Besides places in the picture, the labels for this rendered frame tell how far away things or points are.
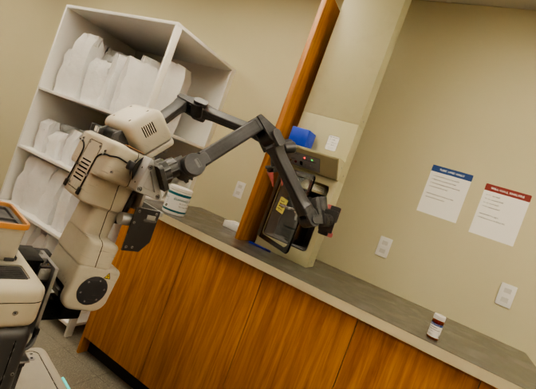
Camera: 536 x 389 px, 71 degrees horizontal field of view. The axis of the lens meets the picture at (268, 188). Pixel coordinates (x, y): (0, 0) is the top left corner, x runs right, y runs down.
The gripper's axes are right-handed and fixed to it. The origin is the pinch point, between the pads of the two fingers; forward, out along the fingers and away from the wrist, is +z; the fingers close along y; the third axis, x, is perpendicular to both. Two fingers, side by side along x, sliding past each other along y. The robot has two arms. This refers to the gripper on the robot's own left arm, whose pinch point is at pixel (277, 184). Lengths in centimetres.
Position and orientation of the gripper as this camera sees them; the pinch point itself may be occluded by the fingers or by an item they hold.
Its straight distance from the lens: 181.2
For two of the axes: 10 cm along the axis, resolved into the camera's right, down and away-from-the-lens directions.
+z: 0.5, 9.8, 2.0
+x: 2.0, 1.9, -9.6
